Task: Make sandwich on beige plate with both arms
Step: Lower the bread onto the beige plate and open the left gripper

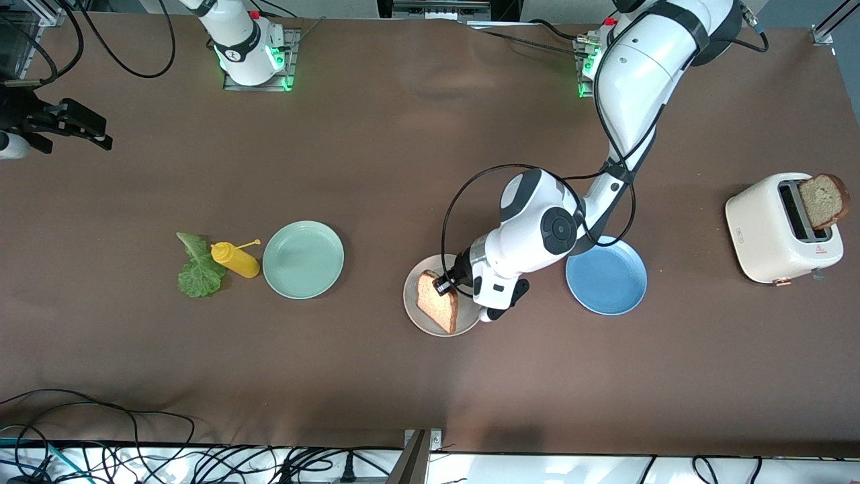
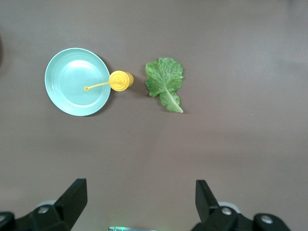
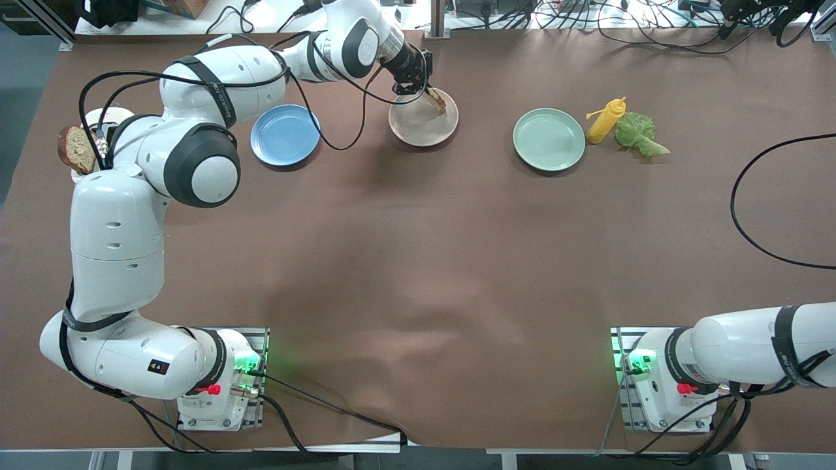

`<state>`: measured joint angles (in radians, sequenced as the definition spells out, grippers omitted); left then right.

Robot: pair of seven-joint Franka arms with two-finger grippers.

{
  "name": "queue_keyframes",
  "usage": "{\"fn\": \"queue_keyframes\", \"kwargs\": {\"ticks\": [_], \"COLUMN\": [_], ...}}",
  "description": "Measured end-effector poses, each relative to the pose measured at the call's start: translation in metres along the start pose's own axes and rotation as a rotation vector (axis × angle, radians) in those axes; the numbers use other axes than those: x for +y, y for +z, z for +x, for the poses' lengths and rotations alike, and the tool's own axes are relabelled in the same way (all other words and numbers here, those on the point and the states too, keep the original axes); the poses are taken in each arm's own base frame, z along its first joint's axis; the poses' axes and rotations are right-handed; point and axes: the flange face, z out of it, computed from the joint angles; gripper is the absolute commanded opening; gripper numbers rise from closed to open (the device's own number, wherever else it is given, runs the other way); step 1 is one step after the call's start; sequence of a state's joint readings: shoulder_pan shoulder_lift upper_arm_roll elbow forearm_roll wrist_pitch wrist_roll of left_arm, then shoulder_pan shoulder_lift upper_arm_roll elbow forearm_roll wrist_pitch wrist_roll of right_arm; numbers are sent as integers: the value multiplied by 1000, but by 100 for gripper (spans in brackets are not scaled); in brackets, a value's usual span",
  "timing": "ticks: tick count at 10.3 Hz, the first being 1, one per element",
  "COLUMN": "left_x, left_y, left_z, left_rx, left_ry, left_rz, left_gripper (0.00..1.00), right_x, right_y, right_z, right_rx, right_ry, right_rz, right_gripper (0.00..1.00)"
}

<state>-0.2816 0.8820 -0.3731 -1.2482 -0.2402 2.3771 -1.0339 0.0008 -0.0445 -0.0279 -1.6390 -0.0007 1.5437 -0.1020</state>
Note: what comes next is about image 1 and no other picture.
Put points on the dark aluminium post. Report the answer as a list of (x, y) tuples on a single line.
[(410, 464)]

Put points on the light brown bread slice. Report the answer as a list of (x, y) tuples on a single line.
[(437, 306)]

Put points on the blue plate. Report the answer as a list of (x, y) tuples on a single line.
[(608, 282)]

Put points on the black control box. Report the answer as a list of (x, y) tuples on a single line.
[(504, 8)]

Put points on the brown table cloth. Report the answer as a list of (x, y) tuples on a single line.
[(336, 168)]

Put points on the green lettuce leaf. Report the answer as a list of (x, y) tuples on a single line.
[(200, 275)]

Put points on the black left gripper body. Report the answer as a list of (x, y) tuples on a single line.
[(461, 267)]

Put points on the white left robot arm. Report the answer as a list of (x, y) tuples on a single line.
[(638, 74)]

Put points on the silver metal bracket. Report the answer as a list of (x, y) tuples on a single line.
[(435, 440)]

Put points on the dark crust bread slice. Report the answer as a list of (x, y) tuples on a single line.
[(823, 202)]

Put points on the yellow mustard squeeze bottle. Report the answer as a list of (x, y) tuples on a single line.
[(236, 261)]

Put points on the beige plate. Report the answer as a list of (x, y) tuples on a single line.
[(408, 296)]

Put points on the aluminium frame rail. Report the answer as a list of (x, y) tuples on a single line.
[(50, 17), (821, 35)]

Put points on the mint green plate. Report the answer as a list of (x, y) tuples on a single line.
[(302, 259)]

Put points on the white toaster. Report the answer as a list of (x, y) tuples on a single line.
[(759, 235)]

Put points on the black power plug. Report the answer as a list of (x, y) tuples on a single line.
[(347, 470)]

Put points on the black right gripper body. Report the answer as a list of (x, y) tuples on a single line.
[(25, 111)]

